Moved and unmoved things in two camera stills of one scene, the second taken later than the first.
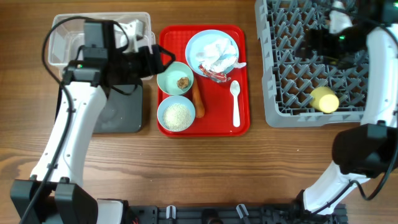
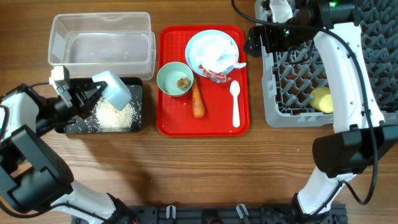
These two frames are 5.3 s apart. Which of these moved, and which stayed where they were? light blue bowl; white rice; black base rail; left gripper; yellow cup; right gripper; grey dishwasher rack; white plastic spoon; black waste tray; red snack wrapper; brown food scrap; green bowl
Moved: left gripper; right gripper; white rice; light blue bowl
Stayed: brown food scrap; black base rail; black waste tray; grey dishwasher rack; yellow cup; red snack wrapper; green bowl; white plastic spoon
